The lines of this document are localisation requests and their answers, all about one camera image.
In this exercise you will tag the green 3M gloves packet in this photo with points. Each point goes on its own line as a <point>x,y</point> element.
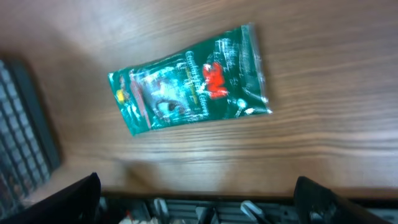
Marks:
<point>219,78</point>

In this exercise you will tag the grey plastic mesh basket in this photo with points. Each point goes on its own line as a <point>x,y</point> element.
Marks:
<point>28,152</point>

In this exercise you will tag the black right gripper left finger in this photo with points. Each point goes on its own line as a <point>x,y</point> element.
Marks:
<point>76,203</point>

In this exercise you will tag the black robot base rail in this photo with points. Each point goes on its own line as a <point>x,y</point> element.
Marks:
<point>178,210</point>

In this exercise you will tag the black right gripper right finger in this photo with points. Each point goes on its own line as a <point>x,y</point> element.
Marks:
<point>315,203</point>

